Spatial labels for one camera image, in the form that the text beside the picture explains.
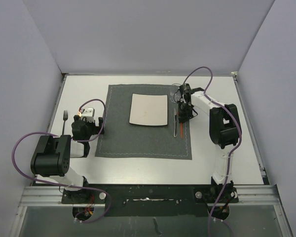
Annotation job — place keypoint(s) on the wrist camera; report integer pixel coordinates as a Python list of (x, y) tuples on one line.
[(87, 114), (185, 92)]

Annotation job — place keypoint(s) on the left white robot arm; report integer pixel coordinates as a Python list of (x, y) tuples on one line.
[(52, 155)]

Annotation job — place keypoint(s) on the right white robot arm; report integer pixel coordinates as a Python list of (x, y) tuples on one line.
[(224, 127)]

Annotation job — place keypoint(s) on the grey cloth placemat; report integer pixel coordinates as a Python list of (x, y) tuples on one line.
[(124, 140)]

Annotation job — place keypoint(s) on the black plastic fork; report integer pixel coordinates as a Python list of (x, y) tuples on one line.
[(65, 118)]

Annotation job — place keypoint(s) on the clear plastic cup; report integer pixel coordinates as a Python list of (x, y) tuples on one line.
[(175, 94)]

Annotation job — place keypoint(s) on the silver table knife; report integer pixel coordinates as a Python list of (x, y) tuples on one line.
[(175, 122)]

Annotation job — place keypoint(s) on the aluminium frame rail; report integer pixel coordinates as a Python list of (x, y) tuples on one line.
[(54, 196)]

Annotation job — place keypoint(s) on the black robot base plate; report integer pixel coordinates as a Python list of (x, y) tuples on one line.
[(166, 208)]

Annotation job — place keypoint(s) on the white rectangular plate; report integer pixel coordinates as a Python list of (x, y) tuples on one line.
[(149, 110)]

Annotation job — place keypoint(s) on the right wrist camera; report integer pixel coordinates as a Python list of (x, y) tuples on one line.
[(185, 92)]

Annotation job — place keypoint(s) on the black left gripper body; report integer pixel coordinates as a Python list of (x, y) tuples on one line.
[(92, 129)]

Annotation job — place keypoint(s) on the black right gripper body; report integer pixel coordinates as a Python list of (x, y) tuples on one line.
[(185, 111)]

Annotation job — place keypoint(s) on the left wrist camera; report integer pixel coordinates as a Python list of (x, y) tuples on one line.
[(87, 114)]

